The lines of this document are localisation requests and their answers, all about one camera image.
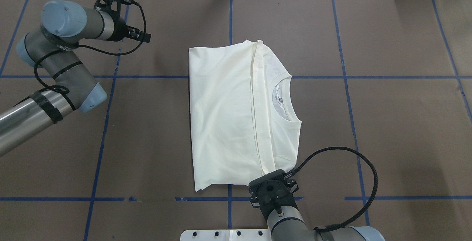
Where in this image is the right braided black cable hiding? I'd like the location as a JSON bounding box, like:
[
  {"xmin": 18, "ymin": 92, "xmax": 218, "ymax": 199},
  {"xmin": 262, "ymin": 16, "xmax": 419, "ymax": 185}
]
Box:
[{"xmin": 286, "ymin": 146, "xmax": 379, "ymax": 233}]

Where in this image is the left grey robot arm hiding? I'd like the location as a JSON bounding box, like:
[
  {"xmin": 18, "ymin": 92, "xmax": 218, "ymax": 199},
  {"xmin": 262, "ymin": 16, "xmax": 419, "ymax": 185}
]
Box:
[{"xmin": 0, "ymin": 0, "xmax": 151, "ymax": 156}]

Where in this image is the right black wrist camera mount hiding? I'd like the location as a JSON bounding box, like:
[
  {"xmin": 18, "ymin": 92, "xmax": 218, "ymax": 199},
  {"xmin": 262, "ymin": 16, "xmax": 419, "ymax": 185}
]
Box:
[{"xmin": 248, "ymin": 169, "xmax": 299, "ymax": 213}]

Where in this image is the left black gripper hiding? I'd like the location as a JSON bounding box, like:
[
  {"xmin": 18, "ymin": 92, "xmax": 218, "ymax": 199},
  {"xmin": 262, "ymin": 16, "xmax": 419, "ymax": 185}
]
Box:
[{"xmin": 109, "ymin": 13, "xmax": 152, "ymax": 43}]

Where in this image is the cream long-sleeve cat shirt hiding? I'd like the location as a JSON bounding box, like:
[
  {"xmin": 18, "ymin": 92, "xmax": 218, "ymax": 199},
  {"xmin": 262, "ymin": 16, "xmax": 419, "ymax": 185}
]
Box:
[{"xmin": 189, "ymin": 41, "xmax": 302, "ymax": 191}]

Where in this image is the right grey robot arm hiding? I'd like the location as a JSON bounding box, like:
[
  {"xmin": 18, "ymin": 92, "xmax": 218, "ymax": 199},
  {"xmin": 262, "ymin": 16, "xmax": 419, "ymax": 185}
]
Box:
[{"xmin": 263, "ymin": 206, "xmax": 385, "ymax": 241}]

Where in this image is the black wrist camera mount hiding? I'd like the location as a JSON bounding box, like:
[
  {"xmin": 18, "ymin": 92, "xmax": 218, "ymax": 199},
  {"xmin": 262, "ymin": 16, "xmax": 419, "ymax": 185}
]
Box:
[
  {"xmin": 248, "ymin": 169, "xmax": 299, "ymax": 213},
  {"xmin": 94, "ymin": 0, "xmax": 140, "ymax": 19}
]

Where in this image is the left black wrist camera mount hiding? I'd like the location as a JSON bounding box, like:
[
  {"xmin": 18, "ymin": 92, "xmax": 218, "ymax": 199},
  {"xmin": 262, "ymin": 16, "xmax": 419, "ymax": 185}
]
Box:
[{"xmin": 94, "ymin": 0, "xmax": 140, "ymax": 19}]

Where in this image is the white metal base plate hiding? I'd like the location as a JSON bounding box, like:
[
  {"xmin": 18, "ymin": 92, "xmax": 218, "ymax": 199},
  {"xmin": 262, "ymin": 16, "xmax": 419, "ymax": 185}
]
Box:
[{"xmin": 180, "ymin": 229, "xmax": 271, "ymax": 241}]

